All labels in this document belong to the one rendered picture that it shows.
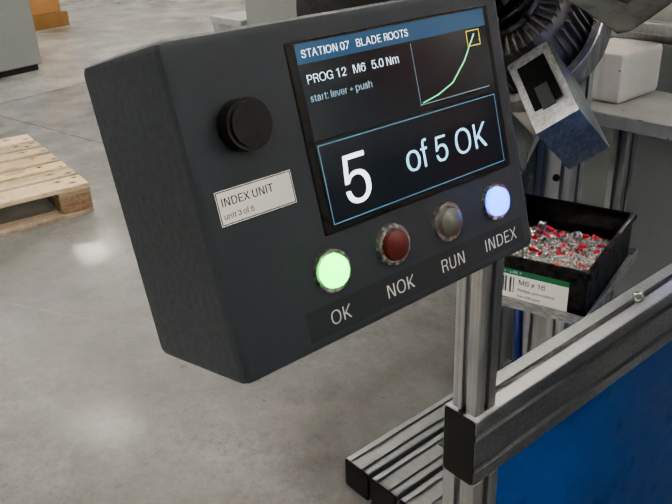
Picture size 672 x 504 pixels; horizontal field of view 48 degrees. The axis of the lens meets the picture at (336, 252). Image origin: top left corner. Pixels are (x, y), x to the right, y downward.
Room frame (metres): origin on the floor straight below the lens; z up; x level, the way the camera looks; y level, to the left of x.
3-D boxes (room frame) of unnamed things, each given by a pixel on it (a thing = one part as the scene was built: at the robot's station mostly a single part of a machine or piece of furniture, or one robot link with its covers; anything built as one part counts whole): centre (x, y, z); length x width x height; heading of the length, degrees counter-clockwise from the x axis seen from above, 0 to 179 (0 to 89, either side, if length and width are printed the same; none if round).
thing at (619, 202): (1.65, -0.66, 0.42); 0.04 x 0.04 x 0.83; 39
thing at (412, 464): (1.44, -0.38, 0.04); 0.62 x 0.45 x 0.08; 129
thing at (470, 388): (0.60, -0.13, 0.96); 0.03 x 0.03 x 0.20; 39
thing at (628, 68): (1.73, -0.64, 0.92); 0.17 x 0.16 x 0.11; 129
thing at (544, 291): (0.95, -0.30, 0.85); 0.22 x 0.17 x 0.07; 145
